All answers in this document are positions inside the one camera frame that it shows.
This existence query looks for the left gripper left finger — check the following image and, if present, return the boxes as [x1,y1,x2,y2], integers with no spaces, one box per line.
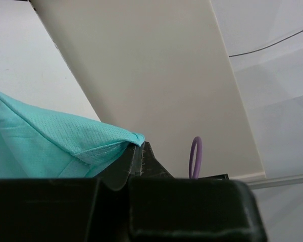
[0,145,141,241]

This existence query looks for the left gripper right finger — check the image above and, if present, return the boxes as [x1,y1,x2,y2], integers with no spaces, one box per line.
[128,145,268,241]

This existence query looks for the teal t shirt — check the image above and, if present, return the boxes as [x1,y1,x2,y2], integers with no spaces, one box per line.
[0,92,145,178]

